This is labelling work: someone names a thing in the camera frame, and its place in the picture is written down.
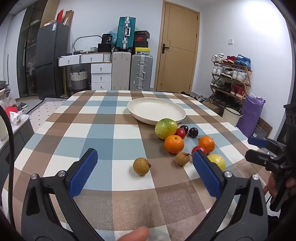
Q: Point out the wooden shoe rack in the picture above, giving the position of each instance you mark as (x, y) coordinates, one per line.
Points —
(248, 74)

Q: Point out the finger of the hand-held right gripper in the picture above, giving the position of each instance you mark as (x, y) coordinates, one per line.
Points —
(256, 140)
(256, 156)

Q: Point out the dark grey refrigerator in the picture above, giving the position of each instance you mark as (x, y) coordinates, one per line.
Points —
(52, 60)

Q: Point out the cream round plate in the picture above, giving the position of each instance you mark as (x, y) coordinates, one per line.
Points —
(152, 109)

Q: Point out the person's left hand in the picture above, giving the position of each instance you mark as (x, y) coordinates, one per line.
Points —
(134, 235)

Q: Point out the teal suitcase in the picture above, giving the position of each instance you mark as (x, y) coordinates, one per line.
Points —
(124, 34)

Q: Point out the grey low cabinet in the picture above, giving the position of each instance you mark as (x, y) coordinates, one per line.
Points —
(20, 132)

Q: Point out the brown longan with stem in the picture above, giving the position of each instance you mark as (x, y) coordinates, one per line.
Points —
(182, 159)

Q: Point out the white desk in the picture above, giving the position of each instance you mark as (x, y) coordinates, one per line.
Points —
(74, 59)

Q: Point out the black printed box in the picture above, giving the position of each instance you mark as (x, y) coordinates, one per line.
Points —
(107, 39)

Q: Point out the black slipper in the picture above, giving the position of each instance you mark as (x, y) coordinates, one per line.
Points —
(22, 106)

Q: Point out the person's right hand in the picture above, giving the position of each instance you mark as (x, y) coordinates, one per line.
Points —
(271, 187)

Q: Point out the beige suitcase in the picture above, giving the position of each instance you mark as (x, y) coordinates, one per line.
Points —
(121, 71)

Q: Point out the black storage bag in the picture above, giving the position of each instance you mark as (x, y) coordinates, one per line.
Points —
(105, 48)

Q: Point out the red shoe box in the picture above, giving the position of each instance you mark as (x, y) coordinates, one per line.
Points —
(141, 39)

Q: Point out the wooden door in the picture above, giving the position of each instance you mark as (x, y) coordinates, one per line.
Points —
(178, 46)

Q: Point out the orange mandarin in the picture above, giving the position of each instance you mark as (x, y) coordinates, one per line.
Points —
(174, 144)
(206, 144)

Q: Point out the white drawer cabinet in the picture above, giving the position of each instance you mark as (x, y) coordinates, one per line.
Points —
(101, 76)

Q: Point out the white bucket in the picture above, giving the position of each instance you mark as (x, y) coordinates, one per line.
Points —
(232, 117)

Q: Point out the scattered shoes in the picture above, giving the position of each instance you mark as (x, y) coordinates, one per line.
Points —
(198, 97)

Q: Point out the blue plastic bag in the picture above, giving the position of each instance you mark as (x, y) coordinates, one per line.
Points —
(114, 37)

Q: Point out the yellow black shoe box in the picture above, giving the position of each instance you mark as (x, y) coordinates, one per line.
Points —
(142, 50)

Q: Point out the checked tablecloth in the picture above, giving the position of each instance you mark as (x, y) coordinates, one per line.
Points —
(104, 129)

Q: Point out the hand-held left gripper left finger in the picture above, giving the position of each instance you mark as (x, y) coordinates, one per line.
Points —
(85, 171)

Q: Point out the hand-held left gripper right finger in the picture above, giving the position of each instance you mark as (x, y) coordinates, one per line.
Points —
(205, 171)

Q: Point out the cardboard boxes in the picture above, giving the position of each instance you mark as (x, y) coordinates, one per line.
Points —
(49, 14)

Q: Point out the red cherry tomato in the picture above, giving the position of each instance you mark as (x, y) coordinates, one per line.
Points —
(200, 148)
(181, 132)

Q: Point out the dotted grey rug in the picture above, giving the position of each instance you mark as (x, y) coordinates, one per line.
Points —
(44, 111)

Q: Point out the silver suitcase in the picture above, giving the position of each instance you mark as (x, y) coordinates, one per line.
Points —
(141, 71)

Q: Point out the red cloth item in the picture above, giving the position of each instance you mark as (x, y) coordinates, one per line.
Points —
(11, 111)

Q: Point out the curved metal tube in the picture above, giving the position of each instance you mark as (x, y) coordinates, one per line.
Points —
(86, 37)

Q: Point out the brown doormat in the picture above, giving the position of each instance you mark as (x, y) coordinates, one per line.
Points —
(263, 127)

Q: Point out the rows of sneakers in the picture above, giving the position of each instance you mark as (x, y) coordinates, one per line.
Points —
(231, 74)

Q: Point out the wicker basket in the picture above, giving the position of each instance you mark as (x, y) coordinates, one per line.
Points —
(79, 80)

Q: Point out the glass door cabinet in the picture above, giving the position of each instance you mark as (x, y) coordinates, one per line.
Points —
(26, 53)

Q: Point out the purple bag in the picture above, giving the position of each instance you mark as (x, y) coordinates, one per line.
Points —
(251, 113)

